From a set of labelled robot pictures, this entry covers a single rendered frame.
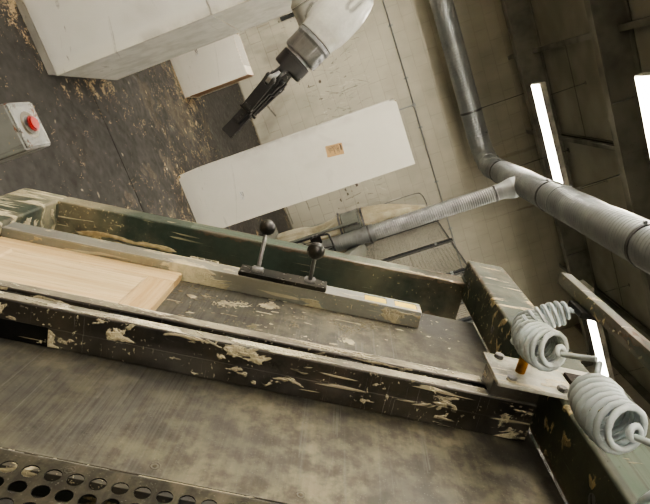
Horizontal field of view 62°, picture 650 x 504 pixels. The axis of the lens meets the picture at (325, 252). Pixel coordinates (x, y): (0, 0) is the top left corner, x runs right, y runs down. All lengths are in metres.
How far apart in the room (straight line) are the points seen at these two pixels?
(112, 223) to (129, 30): 2.24
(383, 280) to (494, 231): 8.40
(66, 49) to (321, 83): 6.00
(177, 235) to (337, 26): 0.66
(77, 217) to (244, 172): 3.51
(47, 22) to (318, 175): 2.38
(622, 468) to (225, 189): 4.52
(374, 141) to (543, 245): 5.77
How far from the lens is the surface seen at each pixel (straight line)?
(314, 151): 4.89
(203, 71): 6.25
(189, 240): 1.49
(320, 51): 1.29
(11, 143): 1.56
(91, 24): 3.75
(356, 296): 1.24
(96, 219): 1.56
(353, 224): 6.99
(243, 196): 5.03
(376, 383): 0.89
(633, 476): 0.83
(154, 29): 3.60
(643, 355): 0.77
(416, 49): 9.34
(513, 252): 10.01
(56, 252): 1.32
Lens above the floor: 1.72
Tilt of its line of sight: 8 degrees down
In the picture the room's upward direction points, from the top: 72 degrees clockwise
